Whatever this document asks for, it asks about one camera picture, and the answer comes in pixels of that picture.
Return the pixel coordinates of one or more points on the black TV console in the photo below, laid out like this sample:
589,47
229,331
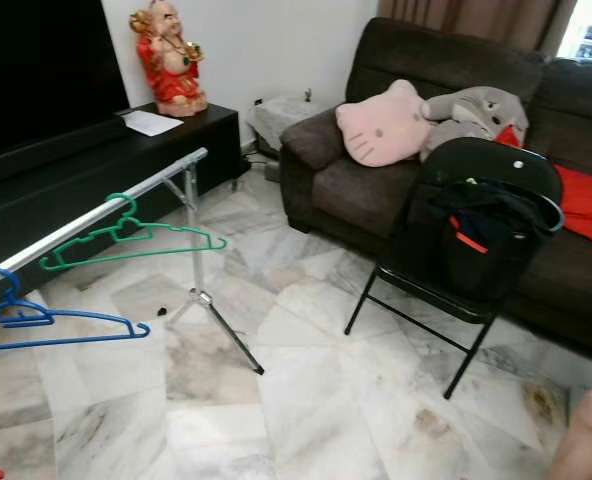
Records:
86,180

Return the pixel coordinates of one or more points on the brown curtain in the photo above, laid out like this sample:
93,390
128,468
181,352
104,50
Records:
476,18

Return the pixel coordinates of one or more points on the pink cat face pillow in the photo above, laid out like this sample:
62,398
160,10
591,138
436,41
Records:
386,125

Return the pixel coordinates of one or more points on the black folding chair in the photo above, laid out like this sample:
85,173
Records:
486,160

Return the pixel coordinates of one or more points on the blue plastic hanger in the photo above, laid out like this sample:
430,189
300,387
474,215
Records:
26,318

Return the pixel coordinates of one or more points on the navy garment red trim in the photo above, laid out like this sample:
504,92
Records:
496,215

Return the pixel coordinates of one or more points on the green plastic hanger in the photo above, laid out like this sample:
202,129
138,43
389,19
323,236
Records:
126,231

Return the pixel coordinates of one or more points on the grey plush toy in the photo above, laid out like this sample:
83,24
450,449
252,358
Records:
476,110

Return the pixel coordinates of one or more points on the black flat television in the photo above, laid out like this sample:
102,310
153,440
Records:
36,70

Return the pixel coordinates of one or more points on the black soundbar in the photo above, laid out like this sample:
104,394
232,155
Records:
46,155

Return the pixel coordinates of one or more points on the dark brown sofa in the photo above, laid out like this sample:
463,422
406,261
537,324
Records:
376,190

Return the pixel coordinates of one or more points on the bright window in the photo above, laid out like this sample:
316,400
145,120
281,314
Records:
591,30

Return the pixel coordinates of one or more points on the white paper sheet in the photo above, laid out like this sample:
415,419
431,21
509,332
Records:
151,122

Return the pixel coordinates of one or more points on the silver clothes rack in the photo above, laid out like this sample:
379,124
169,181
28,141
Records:
166,175

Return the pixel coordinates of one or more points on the side table white cloth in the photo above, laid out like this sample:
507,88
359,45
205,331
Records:
281,118

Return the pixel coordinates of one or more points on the red laughing Buddha figurine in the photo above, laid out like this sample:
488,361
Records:
171,70

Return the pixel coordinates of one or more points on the red cushion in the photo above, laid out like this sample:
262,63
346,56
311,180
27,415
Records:
588,205

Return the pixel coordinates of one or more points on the bare person leg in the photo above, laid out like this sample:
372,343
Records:
586,440

